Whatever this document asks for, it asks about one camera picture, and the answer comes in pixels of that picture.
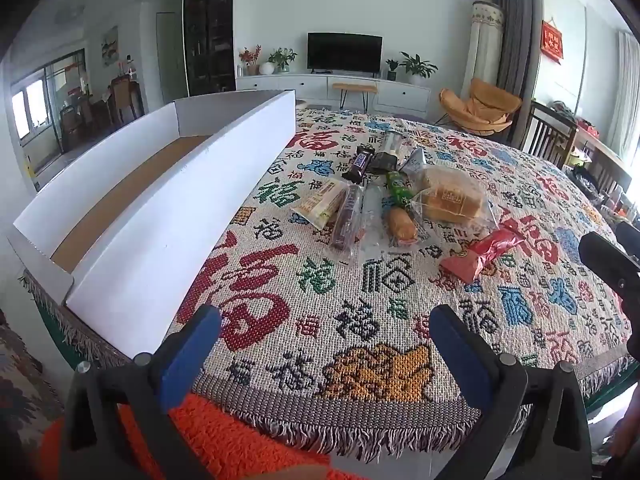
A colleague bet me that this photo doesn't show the black and clear snack packet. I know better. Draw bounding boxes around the black and clear snack packet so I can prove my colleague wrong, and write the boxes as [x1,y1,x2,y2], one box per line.
[371,130,405,173]

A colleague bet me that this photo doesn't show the printed woven blanket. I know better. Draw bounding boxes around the printed woven blanket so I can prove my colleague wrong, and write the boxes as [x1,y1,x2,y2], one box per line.
[20,105,636,466]

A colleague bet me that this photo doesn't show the large leafy potted plant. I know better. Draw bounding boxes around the large leafy potted plant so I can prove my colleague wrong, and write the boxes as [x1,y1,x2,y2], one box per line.
[399,51,438,86]

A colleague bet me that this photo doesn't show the dining table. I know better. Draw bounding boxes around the dining table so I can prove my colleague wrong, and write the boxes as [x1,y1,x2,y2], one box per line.
[59,95,113,138]

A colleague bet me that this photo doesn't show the cluttered wooden table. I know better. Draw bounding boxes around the cluttered wooden table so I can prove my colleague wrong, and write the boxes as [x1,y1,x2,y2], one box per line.
[565,105,640,223]

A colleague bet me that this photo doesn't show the green snack packet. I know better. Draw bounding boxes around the green snack packet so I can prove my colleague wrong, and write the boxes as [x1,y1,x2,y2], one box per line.
[384,171,413,208]

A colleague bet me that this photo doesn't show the white television cabinet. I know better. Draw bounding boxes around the white television cabinet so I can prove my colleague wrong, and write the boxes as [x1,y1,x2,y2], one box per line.
[235,74,432,116]

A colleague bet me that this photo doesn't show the orange lounge chair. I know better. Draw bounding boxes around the orange lounge chair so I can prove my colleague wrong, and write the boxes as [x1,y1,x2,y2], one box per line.
[434,77,523,136]

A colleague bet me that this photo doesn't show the green potted plant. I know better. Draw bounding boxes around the green potted plant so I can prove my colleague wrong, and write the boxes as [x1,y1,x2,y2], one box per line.
[268,47,298,74]

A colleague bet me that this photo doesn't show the red wall hanging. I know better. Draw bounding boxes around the red wall hanging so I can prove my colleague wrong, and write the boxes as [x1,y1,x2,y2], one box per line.
[541,20,565,65]

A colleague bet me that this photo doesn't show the bread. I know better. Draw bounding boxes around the bread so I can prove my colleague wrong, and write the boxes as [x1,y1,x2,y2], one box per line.
[407,165,501,238]

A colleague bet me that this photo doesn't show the tall black cabinet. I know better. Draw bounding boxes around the tall black cabinet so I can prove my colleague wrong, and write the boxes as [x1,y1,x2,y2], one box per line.
[182,0,237,97]

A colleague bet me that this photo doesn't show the yellow snack packet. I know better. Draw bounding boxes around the yellow snack packet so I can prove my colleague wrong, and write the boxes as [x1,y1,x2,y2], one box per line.
[290,178,351,231]

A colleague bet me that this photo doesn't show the grey curtain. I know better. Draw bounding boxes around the grey curtain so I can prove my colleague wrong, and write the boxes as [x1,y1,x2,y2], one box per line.
[490,0,543,148]

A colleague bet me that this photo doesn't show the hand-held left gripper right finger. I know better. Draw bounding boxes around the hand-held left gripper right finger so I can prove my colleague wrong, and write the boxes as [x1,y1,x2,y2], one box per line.
[429,304,593,480]

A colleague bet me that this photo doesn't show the brown chocolate bar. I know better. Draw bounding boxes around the brown chocolate bar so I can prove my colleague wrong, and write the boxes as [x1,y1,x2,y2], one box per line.
[341,146,376,184]

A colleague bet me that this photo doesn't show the patterned rug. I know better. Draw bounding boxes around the patterned rug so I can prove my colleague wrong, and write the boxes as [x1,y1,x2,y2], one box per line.
[0,310,66,456]

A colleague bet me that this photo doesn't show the orange bun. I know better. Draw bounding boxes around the orange bun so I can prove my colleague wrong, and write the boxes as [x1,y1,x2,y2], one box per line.
[382,205,421,248]

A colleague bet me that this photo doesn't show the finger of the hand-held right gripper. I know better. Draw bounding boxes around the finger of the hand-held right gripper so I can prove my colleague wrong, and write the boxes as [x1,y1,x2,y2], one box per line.
[579,231,640,287]

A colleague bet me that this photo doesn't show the orange shaggy rug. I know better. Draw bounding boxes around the orange shaggy rug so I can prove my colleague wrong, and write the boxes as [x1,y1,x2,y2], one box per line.
[37,392,351,480]

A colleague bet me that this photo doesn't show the sliding glass door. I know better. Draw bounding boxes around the sliding glass door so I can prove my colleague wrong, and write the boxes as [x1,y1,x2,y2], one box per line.
[10,50,88,161]

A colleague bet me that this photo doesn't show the red snack packet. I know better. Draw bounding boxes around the red snack packet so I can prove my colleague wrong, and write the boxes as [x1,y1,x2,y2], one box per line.
[439,227,526,285]

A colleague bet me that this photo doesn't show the wooden dining chair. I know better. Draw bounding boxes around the wooden dining chair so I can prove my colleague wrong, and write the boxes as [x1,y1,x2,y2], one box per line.
[109,77,146,126]

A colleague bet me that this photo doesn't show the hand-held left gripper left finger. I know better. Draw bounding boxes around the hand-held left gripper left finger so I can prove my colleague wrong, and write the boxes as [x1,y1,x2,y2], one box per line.
[60,304,223,480]

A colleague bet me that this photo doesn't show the white cardboard box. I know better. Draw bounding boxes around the white cardboard box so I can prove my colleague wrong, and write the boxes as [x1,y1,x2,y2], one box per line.
[7,89,297,361]

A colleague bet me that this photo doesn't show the standing air conditioner with cover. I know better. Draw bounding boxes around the standing air conditioner with cover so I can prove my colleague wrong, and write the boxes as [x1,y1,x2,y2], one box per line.
[470,1,506,111]

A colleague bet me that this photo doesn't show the red flowers in vase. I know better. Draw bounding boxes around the red flowers in vase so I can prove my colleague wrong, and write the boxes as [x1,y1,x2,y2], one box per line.
[239,45,263,77]

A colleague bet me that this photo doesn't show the wall picture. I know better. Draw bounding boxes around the wall picture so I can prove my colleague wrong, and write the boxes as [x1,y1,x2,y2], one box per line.
[101,26,120,67]

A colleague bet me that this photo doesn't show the silver snack packet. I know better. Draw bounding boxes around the silver snack packet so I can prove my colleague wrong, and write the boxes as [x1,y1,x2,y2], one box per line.
[397,147,428,183]

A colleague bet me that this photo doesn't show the clear plastic snack packet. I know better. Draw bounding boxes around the clear plastic snack packet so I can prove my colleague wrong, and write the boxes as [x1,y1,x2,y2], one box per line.
[357,180,388,256]

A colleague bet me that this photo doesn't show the purple bar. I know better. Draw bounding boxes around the purple bar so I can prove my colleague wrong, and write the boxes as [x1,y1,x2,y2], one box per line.
[327,185,363,261]

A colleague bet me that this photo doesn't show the black television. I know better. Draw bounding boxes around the black television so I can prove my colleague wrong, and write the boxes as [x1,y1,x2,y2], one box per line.
[307,32,384,77]

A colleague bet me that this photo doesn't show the wooden stool with metal legs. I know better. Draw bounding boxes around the wooden stool with metal legs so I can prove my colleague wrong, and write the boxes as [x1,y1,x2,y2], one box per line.
[332,82,378,113]

